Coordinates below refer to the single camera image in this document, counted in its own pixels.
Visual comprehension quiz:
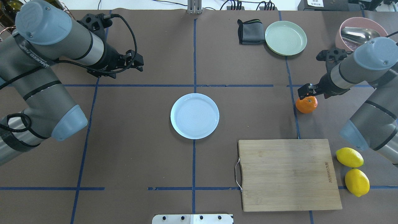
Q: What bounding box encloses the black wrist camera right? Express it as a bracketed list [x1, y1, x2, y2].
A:
[316, 47, 354, 67]

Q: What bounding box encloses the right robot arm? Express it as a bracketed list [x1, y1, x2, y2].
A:
[298, 37, 398, 167]

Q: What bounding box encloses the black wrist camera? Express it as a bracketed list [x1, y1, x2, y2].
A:
[77, 13, 113, 42]
[316, 47, 354, 67]

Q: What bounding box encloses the light blue plate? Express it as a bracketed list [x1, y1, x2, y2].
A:
[170, 93, 220, 139]

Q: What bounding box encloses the light green plate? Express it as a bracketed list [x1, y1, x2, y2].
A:
[265, 21, 308, 56]

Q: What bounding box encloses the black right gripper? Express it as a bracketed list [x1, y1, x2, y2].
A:
[298, 74, 350, 99]

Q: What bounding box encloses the yellow lemon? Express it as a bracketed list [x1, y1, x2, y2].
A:
[336, 147, 364, 168]
[344, 168, 370, 197]

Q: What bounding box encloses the pink bowl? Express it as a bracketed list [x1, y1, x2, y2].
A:
[335, 17, 388, 52]

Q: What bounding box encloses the orange fruit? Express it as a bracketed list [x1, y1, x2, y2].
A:
[295, 96, 317, 114]

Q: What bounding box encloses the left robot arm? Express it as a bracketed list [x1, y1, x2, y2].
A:
[1, 0, 144, 165]

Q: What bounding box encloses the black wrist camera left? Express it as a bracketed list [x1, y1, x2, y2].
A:
[77, 13, 113, 42]

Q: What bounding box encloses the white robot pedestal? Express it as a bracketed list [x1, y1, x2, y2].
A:
[152, 214, 234, 224]

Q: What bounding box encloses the wooden cutting board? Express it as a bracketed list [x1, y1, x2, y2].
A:
[238, 139, 342, 212]

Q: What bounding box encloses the copper wire bottle rack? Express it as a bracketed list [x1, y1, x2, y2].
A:
[0, 0, 74, 34]

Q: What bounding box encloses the metal scoop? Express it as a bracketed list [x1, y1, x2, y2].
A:
[340, 27, 380, 44]

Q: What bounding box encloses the aluminium frame post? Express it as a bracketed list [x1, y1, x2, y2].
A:
[187, 0, 203, 14]

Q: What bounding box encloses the black power strip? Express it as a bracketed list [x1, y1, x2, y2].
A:
[220, 0, 278, 11]

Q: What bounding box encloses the right yellow lemon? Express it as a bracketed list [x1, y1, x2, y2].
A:
[344, 168, 370, 197]

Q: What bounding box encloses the dark grey folded cloth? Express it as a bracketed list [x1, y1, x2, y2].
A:
[237, 19, 266, 45]

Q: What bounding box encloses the left yellow lemon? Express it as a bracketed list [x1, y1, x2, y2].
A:
[336, 147, 364, 168]

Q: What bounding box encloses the middle green wine bottle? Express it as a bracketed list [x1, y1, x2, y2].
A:
[0, 0, 23, 27]

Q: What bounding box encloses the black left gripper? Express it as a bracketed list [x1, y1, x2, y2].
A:
[86, 47, 144, 78]

